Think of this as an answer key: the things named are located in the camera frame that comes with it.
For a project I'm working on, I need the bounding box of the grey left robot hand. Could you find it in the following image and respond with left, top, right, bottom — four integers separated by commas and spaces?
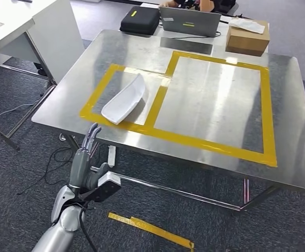
68, 122, 111, 191

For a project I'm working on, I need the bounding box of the white curved car part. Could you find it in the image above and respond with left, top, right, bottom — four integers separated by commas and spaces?
101, 73, 146, 125

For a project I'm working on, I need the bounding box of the stainless steel workbench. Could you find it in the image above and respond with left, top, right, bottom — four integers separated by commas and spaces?
30, 29, 305, 214

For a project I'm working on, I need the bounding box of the yellow floor tape marking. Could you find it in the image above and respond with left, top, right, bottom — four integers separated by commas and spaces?
107, 212, 195, 252

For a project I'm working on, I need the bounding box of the stainless steel table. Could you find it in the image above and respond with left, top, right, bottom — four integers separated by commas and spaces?
0, 0, 58, 151

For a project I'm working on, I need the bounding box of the black zip case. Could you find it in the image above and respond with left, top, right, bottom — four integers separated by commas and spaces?
120, 5, 160, 36

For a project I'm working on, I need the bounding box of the grey laptop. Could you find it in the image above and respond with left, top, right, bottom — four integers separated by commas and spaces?
158, 6, 222, 38

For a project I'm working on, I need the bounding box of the person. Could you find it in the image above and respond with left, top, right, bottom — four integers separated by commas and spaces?
159, 0, 239, 15

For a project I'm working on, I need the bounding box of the brown cardboard box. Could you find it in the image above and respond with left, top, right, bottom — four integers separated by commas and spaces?
225, 19, 271, 57

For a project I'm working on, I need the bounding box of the white paper bag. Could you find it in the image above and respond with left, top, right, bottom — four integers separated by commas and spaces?
228, 17, 266, 35

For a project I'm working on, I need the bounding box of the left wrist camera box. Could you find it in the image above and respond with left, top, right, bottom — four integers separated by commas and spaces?
83, 172, 123, 204

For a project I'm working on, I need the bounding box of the black floor cable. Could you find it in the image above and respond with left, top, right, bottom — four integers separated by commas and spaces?
17, 145, 76, 196

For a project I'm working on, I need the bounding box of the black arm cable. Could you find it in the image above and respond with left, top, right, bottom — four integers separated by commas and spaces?
77, 203, 98, 252

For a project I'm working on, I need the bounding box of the white cable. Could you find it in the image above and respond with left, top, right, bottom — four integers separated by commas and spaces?
0, 101, 35, 121

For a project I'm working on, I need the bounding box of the yellow tape double frame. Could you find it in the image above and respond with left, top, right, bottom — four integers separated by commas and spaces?
79, 50, 278, 169

